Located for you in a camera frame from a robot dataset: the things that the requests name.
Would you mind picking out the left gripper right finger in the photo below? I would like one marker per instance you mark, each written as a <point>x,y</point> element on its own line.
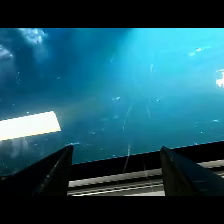
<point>186,176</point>

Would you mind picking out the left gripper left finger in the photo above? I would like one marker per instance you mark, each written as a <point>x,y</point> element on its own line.
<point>43,176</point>

